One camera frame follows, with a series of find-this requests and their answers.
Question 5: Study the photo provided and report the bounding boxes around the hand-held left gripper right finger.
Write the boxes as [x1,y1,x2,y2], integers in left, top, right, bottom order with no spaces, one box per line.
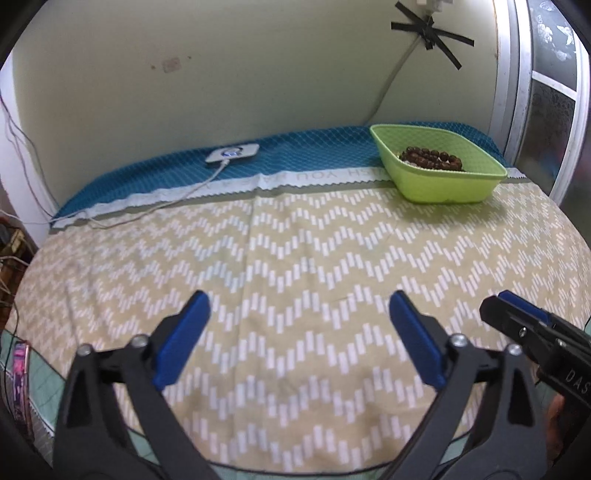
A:
[389,290,551,480]

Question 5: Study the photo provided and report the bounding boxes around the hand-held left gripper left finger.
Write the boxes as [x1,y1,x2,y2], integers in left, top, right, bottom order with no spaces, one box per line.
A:
[52,290,213,480]

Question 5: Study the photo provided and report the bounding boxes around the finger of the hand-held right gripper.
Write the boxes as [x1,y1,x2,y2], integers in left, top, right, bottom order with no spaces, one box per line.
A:
[479,296,557,367]
[497,290,557,328]

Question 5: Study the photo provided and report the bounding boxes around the green plastic basin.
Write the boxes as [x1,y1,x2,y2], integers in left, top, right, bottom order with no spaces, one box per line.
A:
[370,123,509,204]

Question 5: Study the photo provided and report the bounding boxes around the dark brown bead bracelet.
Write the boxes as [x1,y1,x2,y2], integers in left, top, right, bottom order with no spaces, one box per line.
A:
[398,146,465,173]

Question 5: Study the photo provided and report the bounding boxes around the beige zigzag patterned cloth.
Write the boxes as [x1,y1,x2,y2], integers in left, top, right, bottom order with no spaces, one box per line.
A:
[13,181,588,472]

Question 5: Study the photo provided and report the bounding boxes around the green cutting mat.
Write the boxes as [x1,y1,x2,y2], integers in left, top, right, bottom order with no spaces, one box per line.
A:
[0,330,70,462]

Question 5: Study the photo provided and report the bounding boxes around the white square charging device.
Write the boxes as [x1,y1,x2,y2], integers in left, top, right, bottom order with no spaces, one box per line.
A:
[205,143,260,165]

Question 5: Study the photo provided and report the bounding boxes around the teal patterned cloth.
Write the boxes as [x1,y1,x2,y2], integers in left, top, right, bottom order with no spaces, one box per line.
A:
[52,120,514,223]

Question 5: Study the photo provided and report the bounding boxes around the black tape cross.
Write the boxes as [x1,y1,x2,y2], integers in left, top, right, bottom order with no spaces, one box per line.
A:
[390,1,476,70]

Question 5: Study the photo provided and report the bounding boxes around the white charging cable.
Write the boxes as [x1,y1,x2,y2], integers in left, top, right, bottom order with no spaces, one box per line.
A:
[87,159,230,230]

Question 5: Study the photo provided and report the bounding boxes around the white window frame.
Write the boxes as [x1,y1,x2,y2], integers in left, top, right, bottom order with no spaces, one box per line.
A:
[488,0,591,206]

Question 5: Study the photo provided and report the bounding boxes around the black wall cables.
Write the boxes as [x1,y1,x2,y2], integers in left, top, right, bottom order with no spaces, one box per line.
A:
[0,87,57,223]

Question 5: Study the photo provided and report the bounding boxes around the white wall cable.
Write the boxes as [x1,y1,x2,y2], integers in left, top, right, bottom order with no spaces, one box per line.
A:
[368,16,435,126]

